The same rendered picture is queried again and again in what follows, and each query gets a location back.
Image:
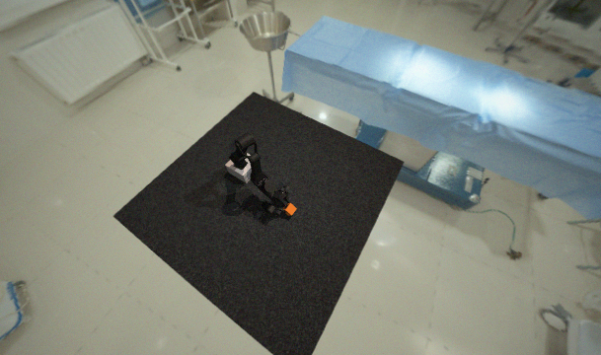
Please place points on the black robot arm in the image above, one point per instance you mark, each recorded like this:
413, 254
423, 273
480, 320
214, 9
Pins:
258, 177

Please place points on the orange cube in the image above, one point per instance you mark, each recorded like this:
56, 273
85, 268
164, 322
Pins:
290, 209

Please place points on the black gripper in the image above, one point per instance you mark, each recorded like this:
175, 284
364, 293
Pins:
269, 209

